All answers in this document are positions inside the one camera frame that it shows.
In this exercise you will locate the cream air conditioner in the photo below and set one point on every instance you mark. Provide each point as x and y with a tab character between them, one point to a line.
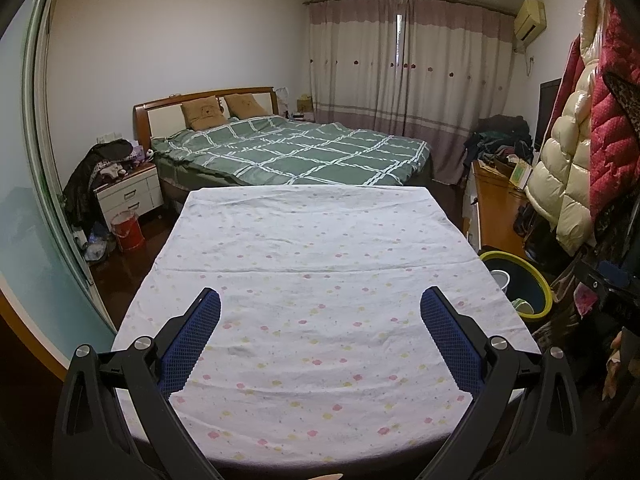
530	20

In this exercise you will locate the pink floral cloth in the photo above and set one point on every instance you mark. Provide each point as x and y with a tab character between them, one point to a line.
586	300

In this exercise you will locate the red puffer jacket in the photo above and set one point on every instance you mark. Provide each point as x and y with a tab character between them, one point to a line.
625	100
615	135

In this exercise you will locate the black television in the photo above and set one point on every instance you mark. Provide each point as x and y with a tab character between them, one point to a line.
547	110

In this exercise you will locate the white plush toy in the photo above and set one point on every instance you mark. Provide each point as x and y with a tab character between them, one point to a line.
111	172

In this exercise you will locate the brown bear face pillow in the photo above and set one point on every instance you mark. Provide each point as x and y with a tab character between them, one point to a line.
245	105
202	114

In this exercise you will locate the pile of mixed clothes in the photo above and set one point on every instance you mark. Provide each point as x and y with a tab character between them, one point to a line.
500	140

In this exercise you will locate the person's right hand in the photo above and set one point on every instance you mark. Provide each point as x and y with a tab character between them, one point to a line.
616	365

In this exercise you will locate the cream puffer jacket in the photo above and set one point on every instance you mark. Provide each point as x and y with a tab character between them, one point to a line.
565	160

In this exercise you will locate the small cardboard box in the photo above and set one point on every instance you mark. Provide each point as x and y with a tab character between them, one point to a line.
305	104

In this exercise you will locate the white dotted tablecloth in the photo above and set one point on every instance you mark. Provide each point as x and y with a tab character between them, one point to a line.
325	285

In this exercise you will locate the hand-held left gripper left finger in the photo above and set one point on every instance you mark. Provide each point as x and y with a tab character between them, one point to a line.
190	345

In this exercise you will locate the yellow rimmed waste bin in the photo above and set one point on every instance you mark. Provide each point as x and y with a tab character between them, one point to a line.
530	282

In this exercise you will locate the wooden desk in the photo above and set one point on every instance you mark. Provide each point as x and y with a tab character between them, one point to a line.
500	210

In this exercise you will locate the plastic bags heap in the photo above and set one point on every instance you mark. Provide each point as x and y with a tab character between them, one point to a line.
95	247

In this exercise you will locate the green plastic packet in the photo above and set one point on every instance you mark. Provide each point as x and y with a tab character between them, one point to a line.
521	306

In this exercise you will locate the white and mauve curtain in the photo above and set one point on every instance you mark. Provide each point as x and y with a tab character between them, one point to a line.
410	85

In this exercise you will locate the dark clothes heap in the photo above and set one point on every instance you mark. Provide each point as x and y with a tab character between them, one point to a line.
82	180

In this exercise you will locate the red bucket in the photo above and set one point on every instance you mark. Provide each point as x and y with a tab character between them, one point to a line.
127	232

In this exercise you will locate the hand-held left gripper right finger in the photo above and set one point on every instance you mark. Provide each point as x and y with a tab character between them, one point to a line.
452	345

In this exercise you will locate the wooden bed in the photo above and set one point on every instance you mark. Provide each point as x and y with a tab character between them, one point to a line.
165	120

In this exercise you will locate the white wall socket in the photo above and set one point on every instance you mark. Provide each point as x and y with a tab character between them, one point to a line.
110	137

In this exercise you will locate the white nightstand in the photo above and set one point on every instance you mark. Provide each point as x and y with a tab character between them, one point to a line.
130	195

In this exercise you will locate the green picture box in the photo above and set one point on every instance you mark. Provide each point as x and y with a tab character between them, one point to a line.
520	175

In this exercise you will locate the green checked duvet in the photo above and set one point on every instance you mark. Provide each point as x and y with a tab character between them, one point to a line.
300	155

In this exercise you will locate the sliding wardrobe door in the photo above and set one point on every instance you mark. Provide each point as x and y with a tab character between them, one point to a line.
40	210

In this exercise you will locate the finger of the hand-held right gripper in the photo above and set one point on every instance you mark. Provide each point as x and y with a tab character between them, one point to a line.
607	295

